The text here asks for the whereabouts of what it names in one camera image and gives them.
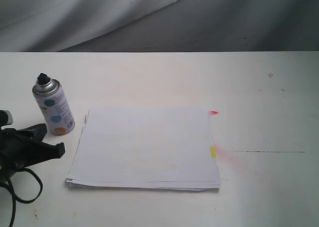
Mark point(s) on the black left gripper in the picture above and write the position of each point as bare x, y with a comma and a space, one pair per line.
13, 153

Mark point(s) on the white spray paint can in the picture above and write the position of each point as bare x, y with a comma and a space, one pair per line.
51, 99

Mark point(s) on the white paper stack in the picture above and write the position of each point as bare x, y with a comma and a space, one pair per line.
148, 148

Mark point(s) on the white backdrop cloth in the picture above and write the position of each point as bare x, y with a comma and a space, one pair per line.
54, 25

